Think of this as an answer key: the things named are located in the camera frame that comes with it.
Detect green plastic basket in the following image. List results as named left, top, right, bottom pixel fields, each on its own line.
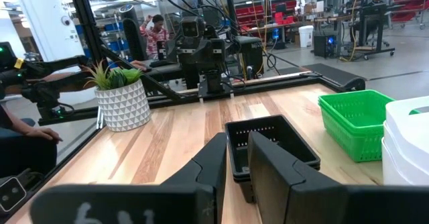
left=318, top=98, right=386, bottom=131
left=317, top=89, right=396, bottom=131
left=318, top=105, right=386, bottom=163

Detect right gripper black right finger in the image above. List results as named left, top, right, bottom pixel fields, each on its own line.
left=247, top=130, right=429, bottom=224

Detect white plastic basket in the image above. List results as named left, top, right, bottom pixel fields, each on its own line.
left=383, top=121, right=429, bottom=151
left=384, top=95, right=429, bottom=131
left=381, top=138, right=429, bottom=186

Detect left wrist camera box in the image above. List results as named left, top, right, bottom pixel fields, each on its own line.
left=180, top=15, right=206, bottom=39

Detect black stereo camera box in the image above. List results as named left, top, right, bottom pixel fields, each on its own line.
left=0, top=176, right=27, bottom=214

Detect white trash bin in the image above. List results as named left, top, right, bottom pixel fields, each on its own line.
left=298, top=24, right=315, bottom=48

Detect succulent plant in white pot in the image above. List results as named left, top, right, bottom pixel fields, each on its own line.
left=82, top=59, right=153, bottom=133

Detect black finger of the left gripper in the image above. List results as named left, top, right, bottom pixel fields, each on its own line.
left=200, top=38, right=226, bottom=72
left=166, top=39, right=184, bottom=64

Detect blue storage bins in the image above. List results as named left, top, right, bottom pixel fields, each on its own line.
left=100, top=21, right=131, bottom=69

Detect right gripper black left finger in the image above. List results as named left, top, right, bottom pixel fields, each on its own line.
left=29, top=131, right=228, bottom=224

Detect black computer tower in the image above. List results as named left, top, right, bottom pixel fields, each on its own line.
left=312, top=34, right=339, bottom=58

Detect red bin shelf cart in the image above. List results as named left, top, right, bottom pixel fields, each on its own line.
left=389, top=0, right=429, bottom=30

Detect black keyboard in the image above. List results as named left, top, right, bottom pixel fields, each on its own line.
left=149, top=59, right=177, bottom=68

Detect red storage bin rack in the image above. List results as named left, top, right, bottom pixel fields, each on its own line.
left=234, top=0, right=304, bottom=32

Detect black plastic basket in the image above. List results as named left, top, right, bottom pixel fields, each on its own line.
left=225, top=114, right=321, bottom=171
left=230, top=162, right=321, bottom=184

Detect person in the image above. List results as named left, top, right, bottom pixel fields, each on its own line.
left=0, top=60, right=148, bottom=180
left=139, top=14, right=171, bottom=60

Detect dark grey desk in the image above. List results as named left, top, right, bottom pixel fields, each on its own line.
left=144, top=62, right=185, bottom=83

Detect black computer case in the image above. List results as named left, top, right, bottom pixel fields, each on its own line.
left=231, top=35, right=265, bottom=80

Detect black mobile workstation cart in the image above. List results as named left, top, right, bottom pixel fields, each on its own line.
left=347, top=0, right=397, bottom=61

